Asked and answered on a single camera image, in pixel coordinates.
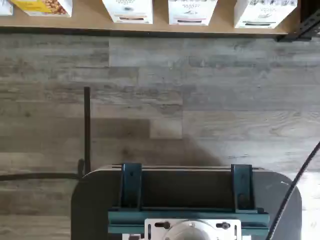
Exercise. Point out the yellow white Purely Elizabeth box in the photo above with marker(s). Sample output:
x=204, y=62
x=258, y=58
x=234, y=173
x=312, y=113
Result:
x=45, y=8

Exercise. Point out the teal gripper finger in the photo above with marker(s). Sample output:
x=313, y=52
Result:
x=131, y=185
x=242, y=185

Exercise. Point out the wooden shelf board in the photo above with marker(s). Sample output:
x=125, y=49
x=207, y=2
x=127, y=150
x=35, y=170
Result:
x=87, y=22

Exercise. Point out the white box dark green strip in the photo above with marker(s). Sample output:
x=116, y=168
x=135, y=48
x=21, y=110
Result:
x=265, y=17

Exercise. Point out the white box orange strip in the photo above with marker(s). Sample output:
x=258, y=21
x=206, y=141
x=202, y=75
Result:
x=130, y=15

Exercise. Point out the dark grey rounded base plate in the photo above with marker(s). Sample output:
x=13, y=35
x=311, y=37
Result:
x=90, y=212

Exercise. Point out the white box pink strip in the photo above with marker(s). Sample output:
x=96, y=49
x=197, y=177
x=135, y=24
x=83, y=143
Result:
x=191, y=15

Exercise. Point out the thin black rod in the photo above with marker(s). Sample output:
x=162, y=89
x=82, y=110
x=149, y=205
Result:
x=87, y=125

